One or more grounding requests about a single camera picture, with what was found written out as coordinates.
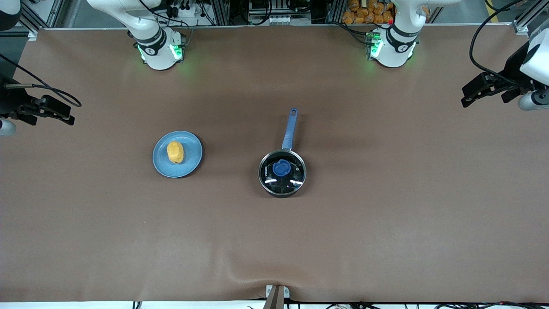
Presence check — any yellow potato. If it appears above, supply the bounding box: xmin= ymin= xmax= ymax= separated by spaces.
xmin=166 ymin=141 xmax=185 ymax=165

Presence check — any glass lid with blue knob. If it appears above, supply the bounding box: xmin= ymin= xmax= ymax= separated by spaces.
xmin=259 ymin=150 xmax=307 ymax=196

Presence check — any bag of orange items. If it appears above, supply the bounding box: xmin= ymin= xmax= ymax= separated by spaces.
xmin=342 ymin=0 xmax=395 ymax=25

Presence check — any blue round plate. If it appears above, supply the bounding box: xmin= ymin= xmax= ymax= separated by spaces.
xmin=152 ymin=130 xmax=204 ymax=179

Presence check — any brown table cloth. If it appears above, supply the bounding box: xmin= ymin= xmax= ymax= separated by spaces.
xmin=0 ymin=26 xmax=549 ymax=303

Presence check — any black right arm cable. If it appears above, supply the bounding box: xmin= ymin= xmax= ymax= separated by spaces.
xmin=0 ymin=54 xmax=82 ymax=108

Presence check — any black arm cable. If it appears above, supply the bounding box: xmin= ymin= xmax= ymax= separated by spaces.
xmin=0 ymin=54 xmax=82 ymax=108
xmin=469 ymin=0 xmax=530 ymax=88

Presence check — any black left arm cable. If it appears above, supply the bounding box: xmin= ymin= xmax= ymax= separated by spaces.
xmin=469 ymin=0 xmax=530 ymax=88

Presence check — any aluminium frame profile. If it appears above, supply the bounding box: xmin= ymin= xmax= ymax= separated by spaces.
xmin=17 ymin=0 xmax=65 ymax=41
xmin=513 ymin=0 xmax=545 ymax=36

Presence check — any black pot with blue handle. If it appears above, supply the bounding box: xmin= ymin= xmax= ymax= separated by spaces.
xmin=258 ymin=108 xmax=308 ymax=199

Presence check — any metal clamp bracket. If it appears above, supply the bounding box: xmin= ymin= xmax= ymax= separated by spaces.
xmin=264 ymin=284 xmax=290 ymax=309

